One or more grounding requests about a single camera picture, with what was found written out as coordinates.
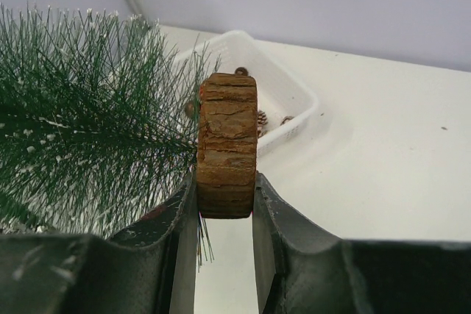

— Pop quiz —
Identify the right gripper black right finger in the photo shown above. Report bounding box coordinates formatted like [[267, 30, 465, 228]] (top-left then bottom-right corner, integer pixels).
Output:
[[252, 174, 470, 313]]

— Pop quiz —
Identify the brown pine cone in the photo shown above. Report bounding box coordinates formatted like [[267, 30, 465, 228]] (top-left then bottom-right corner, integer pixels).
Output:
[[257, 110, 268, 126]]

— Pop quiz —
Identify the small green christmas tree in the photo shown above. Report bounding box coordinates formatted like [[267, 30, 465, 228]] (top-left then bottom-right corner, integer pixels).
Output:
[[0, 4, 258, 267]]

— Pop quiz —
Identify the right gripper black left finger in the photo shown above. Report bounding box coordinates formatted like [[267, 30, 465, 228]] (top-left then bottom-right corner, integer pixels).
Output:
[[1, 174, 197, 313]]

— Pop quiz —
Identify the white plastic basket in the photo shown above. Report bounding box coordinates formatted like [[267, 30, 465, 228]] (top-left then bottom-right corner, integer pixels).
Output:
[[174, 30, 319, 157]]

